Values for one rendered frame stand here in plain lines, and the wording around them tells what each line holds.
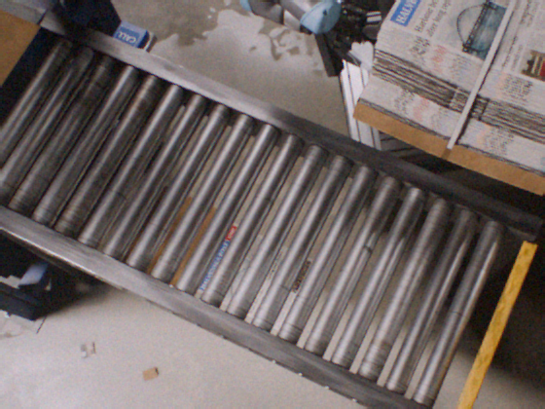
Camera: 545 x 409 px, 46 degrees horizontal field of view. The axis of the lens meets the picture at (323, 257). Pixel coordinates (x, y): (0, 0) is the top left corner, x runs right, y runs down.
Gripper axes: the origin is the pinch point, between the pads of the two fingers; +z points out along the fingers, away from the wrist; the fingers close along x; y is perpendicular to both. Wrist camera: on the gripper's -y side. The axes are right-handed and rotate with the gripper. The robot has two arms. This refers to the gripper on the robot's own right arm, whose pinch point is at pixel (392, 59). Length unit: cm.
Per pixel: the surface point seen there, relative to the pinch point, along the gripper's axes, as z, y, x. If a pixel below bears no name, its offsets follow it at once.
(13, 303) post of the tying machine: -90, -106, -48
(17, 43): -91, -26, -15
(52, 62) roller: -80, -27, -16
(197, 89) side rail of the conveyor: -44, -23, -8
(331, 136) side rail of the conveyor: -8.2, -22.6, -5.6
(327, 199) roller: -2.2, -28.1, -19.1
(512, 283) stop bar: 43, -27, -21
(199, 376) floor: -28, -121, -36
